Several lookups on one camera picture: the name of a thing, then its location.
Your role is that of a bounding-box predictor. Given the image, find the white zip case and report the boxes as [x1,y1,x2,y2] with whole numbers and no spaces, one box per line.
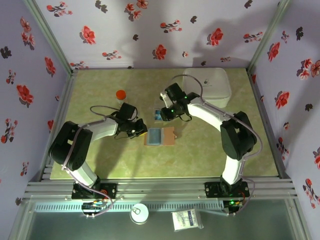
[182,67,232,109]

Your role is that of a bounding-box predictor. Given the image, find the silver tin can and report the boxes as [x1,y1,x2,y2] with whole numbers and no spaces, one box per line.
[129,203,150,224]

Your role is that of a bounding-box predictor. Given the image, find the orange-capped pill bottle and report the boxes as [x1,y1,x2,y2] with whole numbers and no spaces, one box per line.
[115,89,129,105]

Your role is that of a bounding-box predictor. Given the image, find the slotted grey cable duct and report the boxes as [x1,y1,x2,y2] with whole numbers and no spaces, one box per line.
[33,201,227,213]

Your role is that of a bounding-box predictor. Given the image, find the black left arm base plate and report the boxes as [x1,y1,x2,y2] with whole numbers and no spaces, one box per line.
[71,182,118,200]

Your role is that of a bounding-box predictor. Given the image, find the aluminium side rail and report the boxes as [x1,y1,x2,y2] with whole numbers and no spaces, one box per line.
[246,69,292,180]
[37,71,80,182]

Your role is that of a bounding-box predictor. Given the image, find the aluminium corner post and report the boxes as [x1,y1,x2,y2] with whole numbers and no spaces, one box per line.
[246,0,292,73]
[23,0,79,76]

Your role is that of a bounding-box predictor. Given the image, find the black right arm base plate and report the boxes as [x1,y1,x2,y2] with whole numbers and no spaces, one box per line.
[204,181,250,199]

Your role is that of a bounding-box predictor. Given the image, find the grey right arm cable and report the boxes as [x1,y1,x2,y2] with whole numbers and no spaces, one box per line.
[171,74,264,216]

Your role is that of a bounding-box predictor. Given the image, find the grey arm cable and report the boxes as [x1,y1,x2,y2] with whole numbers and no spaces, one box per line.
[171,74,264,216]
[61,104,131,218]

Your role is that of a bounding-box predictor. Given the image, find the white tissue packet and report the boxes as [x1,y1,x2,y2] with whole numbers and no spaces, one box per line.
[171,209,205,232]

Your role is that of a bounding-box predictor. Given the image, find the aluminium cross rail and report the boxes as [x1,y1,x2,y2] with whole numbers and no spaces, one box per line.
[22,177,300,201]

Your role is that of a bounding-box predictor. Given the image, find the grey left arm cable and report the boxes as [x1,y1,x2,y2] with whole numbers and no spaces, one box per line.
[61,104,131,218]

